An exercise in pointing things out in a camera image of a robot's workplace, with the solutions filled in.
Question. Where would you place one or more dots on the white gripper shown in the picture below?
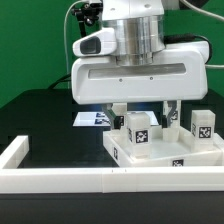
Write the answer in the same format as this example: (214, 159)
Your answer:
(176, 73)

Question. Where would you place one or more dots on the white square table top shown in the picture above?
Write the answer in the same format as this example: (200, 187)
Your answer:
(162, 153)

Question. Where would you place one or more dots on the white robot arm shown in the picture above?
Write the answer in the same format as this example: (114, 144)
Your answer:
(130, 59)

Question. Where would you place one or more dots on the white sheet with tags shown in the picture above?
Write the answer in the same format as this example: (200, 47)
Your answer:
(98, 118)

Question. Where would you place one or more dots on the white U-shaped obstacle fence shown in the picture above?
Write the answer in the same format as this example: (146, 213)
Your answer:
(14, 180)

